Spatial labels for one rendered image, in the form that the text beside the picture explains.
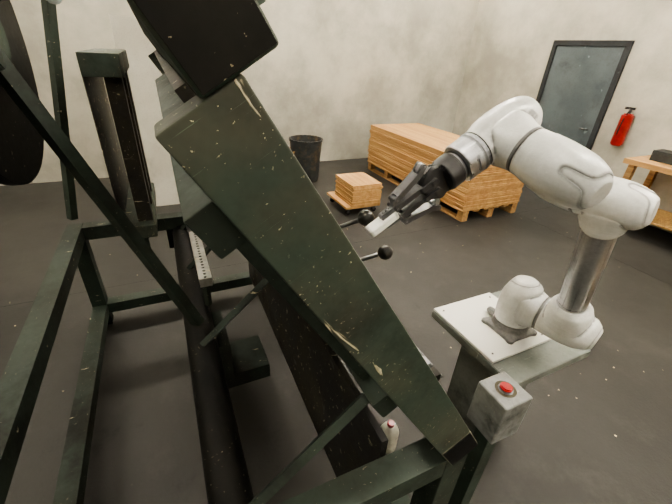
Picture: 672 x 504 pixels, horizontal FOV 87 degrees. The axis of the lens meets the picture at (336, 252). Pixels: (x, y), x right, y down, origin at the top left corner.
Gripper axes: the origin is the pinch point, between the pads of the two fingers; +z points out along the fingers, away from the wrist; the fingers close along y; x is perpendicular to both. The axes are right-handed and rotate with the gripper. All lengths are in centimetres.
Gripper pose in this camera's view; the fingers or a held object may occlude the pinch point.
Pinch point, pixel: (382, 222)
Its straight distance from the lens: 76.8
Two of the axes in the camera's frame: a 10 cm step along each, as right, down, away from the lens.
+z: -7.9, 6.1, -0.6
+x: -4.2, -4.7, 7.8
